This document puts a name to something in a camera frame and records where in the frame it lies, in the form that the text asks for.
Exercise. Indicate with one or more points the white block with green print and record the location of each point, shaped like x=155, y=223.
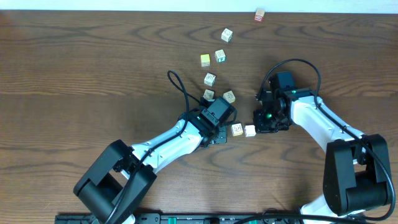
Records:
x=226, y=35

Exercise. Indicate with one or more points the white block orange print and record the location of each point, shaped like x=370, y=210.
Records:
x=237, y=129

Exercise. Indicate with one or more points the white block red print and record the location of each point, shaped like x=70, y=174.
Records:
x=250, y=130

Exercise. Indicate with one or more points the pale yellow printed block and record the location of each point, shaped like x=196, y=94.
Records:
x=208, y=94

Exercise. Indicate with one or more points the white block yellow print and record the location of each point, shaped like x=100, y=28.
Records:
x=229, y=97

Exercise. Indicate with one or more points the red block at table edge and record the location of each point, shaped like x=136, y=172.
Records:
x=259, y=15

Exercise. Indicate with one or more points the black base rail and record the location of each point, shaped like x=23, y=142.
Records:
x=152, y=218

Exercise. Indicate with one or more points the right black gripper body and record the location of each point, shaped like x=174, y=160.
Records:
x=270, y=121

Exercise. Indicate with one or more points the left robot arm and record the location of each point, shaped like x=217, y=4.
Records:
x=115, y=184

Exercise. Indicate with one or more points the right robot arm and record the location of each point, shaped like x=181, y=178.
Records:
x=357, y=166

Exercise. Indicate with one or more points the white block teal side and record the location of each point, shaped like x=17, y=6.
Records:
x=220, y=56

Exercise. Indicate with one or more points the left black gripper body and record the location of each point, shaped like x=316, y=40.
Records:
x=221, y=140

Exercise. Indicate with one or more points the yellow wooden block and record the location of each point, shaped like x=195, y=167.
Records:
x=205, y=60

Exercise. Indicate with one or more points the white block with cross print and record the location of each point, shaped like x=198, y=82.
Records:
x=209, y=79

